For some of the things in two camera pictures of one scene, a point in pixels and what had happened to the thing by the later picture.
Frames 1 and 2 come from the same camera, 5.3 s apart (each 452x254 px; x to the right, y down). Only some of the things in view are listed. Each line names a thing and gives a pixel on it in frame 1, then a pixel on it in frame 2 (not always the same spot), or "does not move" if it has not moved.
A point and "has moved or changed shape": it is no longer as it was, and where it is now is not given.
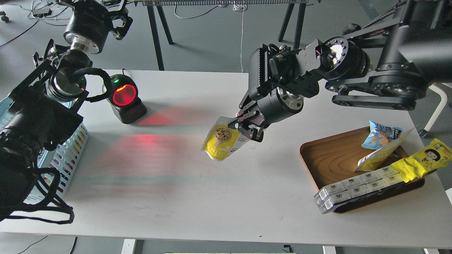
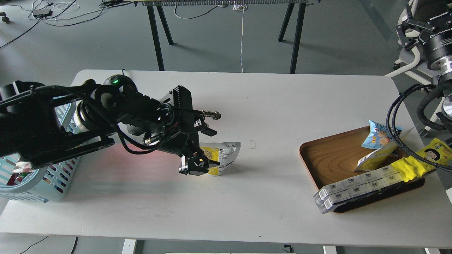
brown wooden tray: x=328 y=159 does not move
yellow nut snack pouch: x=222 y=139 has moved or changed shape
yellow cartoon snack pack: x=436 y=155 does not move
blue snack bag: x=380 y=136 does not move
